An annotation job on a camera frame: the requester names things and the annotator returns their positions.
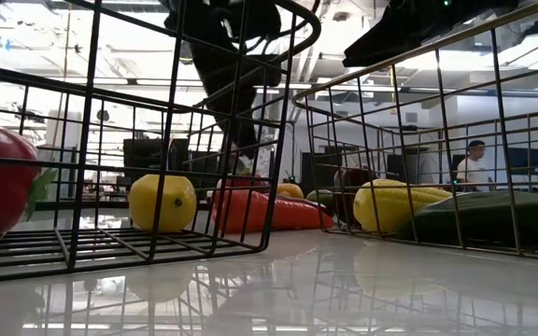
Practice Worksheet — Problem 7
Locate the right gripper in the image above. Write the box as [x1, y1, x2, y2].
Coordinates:
[342, 0, 522, 69]

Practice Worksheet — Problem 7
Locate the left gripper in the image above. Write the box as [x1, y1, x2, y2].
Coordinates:
[189, 27, 283, 161]

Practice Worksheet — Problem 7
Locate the red chili pepper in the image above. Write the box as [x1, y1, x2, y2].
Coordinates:
[276, 194, 333, 217]

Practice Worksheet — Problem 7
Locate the yellow lemon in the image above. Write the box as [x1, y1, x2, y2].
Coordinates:
[127, 174, 198, 233]

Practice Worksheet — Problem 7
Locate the dark red apple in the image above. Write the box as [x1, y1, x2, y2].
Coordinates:
[333, 166, 368, 226]

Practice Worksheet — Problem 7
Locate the yellow corn cob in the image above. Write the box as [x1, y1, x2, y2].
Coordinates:
[352, 178, 453, 234]

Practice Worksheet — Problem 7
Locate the green cucumber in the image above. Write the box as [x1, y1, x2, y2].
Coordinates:
[395, 189, 538, 248]

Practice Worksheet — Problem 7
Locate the small orange-yellow fruit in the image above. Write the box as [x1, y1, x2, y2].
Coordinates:
[276, 182, 305, 200]

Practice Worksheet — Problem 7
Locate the black box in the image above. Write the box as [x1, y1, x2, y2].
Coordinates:
[301, 152, 332, 188]

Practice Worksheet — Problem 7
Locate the orange carrot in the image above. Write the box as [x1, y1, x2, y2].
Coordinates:
[211, 186, 336, 234]

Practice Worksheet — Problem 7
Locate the black monitor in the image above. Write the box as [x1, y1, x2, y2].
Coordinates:
[122, 138, 170, 173]
[506, 147, 538, 176]

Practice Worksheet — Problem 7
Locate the green lime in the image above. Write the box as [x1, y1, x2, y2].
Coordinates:
[305, 189, 334, 206]

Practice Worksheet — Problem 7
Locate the person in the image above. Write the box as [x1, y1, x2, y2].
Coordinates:
[455, 139, 495, 192]

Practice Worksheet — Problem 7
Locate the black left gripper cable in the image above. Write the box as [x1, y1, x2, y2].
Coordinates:
[245, 0, 321, 55]

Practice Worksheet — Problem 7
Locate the black wire basket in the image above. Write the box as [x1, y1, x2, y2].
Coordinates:
[0, 0, 322, 285]

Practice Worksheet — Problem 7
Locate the bronze wire basket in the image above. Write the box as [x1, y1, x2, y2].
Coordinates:
[290, 0, 538, 263]

